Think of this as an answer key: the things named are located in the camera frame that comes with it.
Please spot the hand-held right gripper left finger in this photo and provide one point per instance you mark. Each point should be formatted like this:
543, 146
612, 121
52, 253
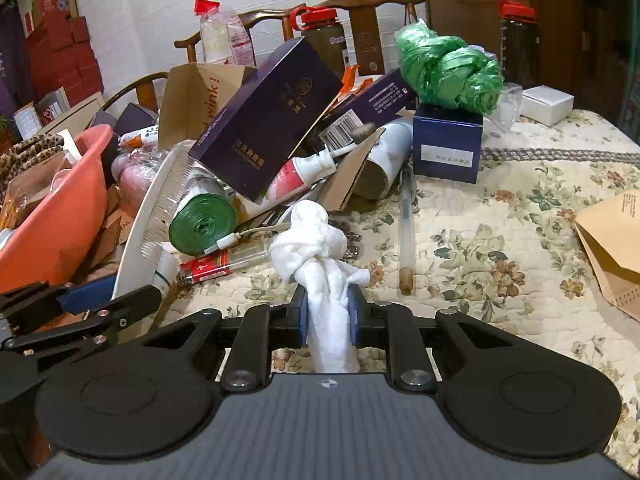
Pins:
302, 320

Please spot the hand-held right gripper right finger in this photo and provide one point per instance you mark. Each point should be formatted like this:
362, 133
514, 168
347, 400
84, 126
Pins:
356, 320

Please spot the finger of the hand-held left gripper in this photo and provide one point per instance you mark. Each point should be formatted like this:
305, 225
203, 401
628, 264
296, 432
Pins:
130, 307
90, 295

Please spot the white knotted cloth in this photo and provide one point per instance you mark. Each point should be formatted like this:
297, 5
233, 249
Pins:
320, 245

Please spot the orange plastic basin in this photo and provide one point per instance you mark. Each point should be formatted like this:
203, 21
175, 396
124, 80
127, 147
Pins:
55, 220

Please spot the green garbage bag roll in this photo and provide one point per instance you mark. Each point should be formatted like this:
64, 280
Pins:
202, 225

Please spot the red lighter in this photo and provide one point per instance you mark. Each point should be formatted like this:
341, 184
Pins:
205, 270

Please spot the clear pen tube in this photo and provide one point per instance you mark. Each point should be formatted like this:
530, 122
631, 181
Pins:
406, 230

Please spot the clear pink bottle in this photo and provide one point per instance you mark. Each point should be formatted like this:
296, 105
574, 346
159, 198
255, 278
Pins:
132, 180

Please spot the cardboard flap piece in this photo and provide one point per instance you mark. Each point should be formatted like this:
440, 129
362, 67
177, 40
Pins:
350, 180

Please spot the white spray bottle red label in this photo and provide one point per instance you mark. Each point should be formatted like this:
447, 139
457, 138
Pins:
300, 177

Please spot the leopard print cloth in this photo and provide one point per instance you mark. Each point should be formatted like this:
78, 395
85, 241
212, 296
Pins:
25, 160

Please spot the floral quilted tablecloth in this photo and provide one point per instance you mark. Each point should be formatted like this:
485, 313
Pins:
500, 270

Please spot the white paper tube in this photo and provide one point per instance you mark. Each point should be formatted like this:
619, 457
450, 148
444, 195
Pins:
385, 155

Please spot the navy cube box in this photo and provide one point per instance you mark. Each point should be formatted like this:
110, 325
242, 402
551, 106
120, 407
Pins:
447, 145

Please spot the large dark purple box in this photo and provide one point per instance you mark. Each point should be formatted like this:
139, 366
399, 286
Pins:
270, 120

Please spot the wooden chair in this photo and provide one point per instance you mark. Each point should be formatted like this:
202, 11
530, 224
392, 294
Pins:
145, 85
367, 25

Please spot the brown cardboard box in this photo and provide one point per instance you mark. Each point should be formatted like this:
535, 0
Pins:
195, 100

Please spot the dark purple barcode box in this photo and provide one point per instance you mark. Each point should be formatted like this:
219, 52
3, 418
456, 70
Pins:
375, 100

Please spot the stack of red boxes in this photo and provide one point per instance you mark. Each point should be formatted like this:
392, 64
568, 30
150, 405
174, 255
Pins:
60, 50

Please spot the clear plastic cup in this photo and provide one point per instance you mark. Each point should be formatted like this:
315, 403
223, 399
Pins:
502, 107

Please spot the kraft paper envelope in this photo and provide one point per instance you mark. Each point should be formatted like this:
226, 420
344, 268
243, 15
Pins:
610, 255

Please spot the green plastic bag bunch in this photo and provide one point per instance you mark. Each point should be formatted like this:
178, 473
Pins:
450, 70

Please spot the dark bottle red lid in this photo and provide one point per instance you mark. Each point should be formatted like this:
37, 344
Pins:
322, 40
520, 45

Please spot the clear snack bag red top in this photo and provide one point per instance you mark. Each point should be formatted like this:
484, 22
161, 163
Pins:
222, 35

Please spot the small white box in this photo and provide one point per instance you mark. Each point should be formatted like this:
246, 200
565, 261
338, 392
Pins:
547, 105

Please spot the brown wooden door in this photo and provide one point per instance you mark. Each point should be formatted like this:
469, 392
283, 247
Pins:
550, 20

